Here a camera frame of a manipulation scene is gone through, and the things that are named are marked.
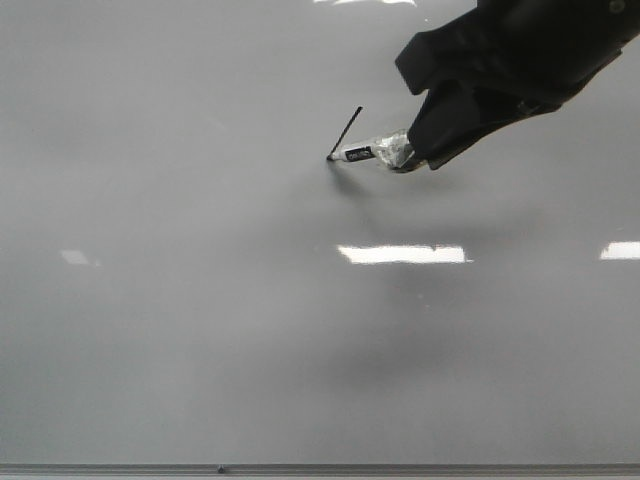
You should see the white whiteboard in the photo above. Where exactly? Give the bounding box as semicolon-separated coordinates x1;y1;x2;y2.
1;1;639;464

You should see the white black whiteboard marker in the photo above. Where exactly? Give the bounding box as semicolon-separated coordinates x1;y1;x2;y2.
327;129;414;170

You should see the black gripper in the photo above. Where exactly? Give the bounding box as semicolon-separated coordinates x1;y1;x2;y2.
389;1;639;173

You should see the grey aluminium whiteboard tray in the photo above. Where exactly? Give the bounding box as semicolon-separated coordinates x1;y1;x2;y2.
1;463;639;478

